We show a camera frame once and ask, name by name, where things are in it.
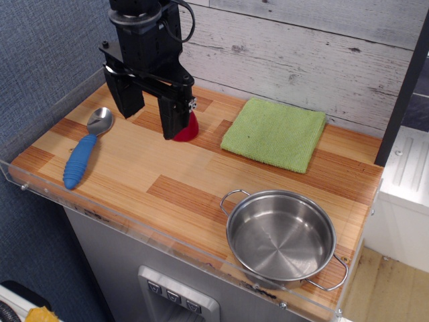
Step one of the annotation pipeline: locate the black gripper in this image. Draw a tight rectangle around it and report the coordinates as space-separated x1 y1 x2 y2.
100 5 195 140

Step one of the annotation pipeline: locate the clear acrylic table guard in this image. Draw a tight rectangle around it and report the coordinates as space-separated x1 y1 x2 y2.
9 46 388 321

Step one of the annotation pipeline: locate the grey cabinet with dispenser panel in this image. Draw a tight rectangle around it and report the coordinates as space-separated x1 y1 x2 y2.
66 209 304 321

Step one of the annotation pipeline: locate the white ribbed side unit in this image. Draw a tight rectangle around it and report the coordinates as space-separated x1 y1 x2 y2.
363 126 428 272

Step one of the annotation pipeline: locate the green folded cloth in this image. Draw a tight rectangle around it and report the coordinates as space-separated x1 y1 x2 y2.
221 98 326 174

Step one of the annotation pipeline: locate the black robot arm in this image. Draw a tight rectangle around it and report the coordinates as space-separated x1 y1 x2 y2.
99 1 199 142

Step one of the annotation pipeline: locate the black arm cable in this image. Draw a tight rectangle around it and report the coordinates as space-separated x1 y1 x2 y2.
159 0 196 44

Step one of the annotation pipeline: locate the stainless steel pot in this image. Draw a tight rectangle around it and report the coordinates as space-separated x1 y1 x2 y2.
222 190 349 291

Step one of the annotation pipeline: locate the yellow black object corner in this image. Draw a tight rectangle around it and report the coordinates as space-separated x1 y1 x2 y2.
1 280 61 322

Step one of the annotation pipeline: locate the blue handled metal spoon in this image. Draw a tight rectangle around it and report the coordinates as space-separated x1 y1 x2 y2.
62 107 114 190

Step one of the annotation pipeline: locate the red strawberry shaped toy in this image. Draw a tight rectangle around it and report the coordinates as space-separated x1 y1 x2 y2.
173 112 199 142

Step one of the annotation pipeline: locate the dark right vertical post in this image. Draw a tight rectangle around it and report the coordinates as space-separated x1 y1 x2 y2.
374 13 428 166

